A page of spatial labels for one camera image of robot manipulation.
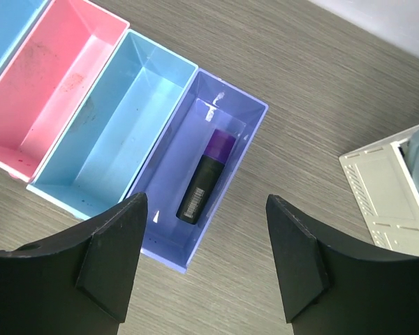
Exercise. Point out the white desk file organizer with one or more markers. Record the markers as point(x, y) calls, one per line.
point(385, 192)

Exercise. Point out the pink bin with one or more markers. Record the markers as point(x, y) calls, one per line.
point(48, 78)

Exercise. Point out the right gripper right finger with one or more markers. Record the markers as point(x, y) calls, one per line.
point(333, 283)

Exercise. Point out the light blue bin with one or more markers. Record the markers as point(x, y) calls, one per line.
point(110, 136)
point(17, 18)

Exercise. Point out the leftmost light blue bin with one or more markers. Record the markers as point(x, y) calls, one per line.
point(17, 18)

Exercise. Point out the purple cap black marker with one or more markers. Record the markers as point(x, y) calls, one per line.
point(205, 176)

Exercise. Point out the purple bin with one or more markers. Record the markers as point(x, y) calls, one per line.
point(209, 103)

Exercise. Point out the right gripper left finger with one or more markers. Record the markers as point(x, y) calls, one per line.
point(77, 281)

